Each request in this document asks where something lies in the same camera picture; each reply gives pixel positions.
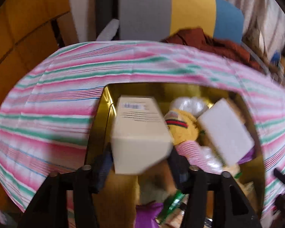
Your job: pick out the gold storage box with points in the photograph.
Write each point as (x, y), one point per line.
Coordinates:
(199, 141)

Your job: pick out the tall yellow sponge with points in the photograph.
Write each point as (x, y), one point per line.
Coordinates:
(115, 204)

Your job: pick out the cream cardboard box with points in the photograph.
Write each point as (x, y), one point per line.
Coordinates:
(140, 137)

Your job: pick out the dark red cloth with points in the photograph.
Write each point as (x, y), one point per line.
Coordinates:
(195, 37)

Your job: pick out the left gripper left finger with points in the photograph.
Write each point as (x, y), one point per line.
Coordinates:
(66, 199)

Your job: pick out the grey yellow blue chair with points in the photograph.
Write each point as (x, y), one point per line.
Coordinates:
(155, 20)

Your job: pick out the cluttered wooden desk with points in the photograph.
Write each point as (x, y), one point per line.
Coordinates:
(273, 67)

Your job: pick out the purple small object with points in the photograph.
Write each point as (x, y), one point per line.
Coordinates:
(147, 214)

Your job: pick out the striped pink green blanket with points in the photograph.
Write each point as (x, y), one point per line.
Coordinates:
(45, 119)

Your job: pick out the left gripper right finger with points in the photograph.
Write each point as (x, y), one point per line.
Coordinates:
(220, 192)

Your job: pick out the pink hair roller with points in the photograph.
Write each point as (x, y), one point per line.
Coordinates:
(192, 151)

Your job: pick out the clear plastic bag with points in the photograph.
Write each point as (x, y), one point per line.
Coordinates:
(193, 105)

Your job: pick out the wooden wardrobe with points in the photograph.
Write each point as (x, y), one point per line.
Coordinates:
(30, 31)

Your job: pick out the patterned curtain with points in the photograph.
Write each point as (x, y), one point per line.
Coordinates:
(268, 17)

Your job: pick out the yellow knit hat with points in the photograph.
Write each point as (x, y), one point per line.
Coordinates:
(182, 126)

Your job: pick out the green printed box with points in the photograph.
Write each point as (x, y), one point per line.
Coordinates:
(169, 206)

